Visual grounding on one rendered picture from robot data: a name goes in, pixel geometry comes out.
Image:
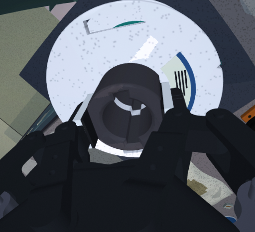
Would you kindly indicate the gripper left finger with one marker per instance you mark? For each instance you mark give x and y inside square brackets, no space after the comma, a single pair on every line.
[65,142]

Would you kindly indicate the orange block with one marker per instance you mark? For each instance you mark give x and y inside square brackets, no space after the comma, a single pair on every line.
[248,116]

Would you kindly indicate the white spool with dark hub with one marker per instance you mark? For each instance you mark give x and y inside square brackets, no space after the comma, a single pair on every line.
[89,56]

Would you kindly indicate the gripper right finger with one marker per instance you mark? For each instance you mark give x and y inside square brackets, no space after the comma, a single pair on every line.
[169,136]

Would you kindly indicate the olive green cabinet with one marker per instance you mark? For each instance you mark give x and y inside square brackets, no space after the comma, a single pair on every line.
[20,56]

